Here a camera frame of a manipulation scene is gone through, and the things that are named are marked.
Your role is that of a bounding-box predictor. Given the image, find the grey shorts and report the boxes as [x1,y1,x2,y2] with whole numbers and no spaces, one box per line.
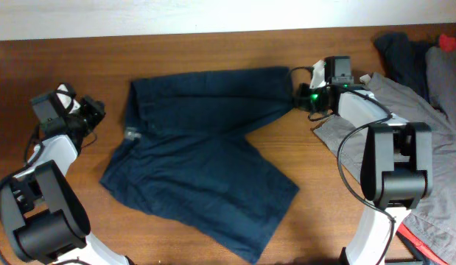
[306,74,456,264]

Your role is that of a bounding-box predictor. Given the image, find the red and black garment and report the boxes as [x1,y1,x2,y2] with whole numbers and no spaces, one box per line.
[396,224,448,265]

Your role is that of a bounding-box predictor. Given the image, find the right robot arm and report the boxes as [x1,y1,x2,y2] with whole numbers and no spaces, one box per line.
[293,56,433,264]

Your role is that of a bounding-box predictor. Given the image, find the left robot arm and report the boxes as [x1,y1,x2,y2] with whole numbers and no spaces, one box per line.
[0,83,133,265]

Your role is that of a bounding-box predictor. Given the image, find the red cloth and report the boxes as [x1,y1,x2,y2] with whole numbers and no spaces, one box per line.
[438,34,456,52]

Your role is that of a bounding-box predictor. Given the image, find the navy blue shorts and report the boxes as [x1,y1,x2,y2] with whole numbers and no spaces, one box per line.
[100,66,298,264]

